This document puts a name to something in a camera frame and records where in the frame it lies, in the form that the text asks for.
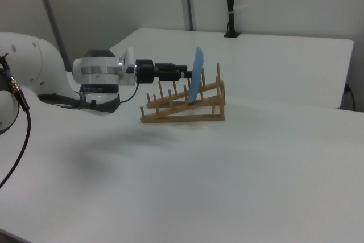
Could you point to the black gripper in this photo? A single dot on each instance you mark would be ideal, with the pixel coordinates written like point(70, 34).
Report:
point(150, 71)

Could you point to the blue round plate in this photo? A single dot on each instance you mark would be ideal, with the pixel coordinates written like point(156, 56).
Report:
point(196, 75)

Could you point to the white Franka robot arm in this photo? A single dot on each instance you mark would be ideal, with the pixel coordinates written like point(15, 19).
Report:
point(57, 72)

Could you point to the wooden plate rack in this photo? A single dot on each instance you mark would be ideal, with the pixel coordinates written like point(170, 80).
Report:
point(196, 109)

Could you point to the black camera stand pole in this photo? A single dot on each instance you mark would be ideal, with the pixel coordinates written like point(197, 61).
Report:
point(231, 4)

